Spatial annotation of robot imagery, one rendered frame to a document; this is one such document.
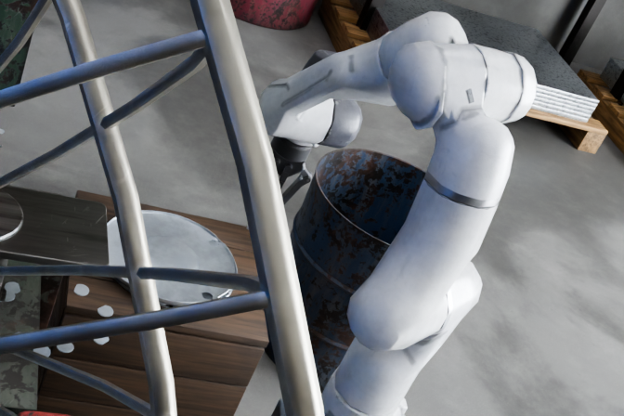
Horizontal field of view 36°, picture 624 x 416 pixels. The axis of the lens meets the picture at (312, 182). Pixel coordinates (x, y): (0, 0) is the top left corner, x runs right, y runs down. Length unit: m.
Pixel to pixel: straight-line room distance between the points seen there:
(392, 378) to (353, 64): 0.48
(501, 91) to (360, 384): 0.49
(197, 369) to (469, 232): 0.81
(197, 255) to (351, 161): 0.59
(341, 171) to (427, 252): 1.14
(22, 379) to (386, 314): 0.48
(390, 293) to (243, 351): 0.66
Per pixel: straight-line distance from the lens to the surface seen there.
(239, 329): 1.92
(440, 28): 1.41
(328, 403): 1.53
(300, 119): 1.62
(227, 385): 2.00
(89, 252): 1.27
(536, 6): 5.32
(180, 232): 2.08
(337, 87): 1.51
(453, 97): 1.30
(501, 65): 1.35
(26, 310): 1.37
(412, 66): 1.29
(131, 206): 0.16
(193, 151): 3.10
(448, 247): 1.33
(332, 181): 2.45
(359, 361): 1.47
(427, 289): 1.34
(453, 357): 2.76
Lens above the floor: 1.56
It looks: 29 degrees down
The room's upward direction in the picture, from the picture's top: 24 degrees clockwise
